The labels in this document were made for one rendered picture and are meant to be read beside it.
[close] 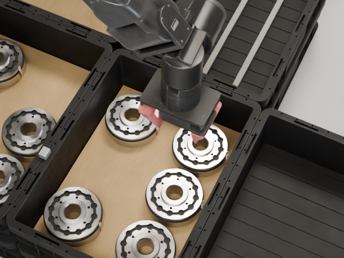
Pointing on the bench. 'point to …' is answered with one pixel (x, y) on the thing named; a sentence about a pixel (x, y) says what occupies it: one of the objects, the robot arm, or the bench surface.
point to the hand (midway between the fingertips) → (178, 129)
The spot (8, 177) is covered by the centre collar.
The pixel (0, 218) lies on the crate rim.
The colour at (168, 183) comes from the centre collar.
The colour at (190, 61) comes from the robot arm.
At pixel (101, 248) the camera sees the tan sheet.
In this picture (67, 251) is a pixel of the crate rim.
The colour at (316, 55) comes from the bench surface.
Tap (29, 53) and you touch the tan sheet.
